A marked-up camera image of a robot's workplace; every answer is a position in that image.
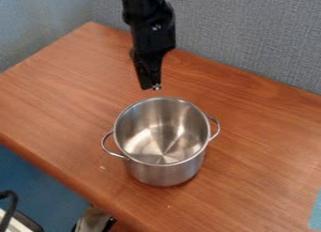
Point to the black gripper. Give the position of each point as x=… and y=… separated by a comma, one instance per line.
x=153, y=40

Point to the stainless steel pot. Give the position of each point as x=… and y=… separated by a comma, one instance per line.
x=163, y=134

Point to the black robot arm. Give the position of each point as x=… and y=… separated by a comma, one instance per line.
x=146, y=8

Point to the grey black object under table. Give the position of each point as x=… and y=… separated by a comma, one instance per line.
x=94, y=221

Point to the white black device corner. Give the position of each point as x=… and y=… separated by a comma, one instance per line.
x=21, y=223

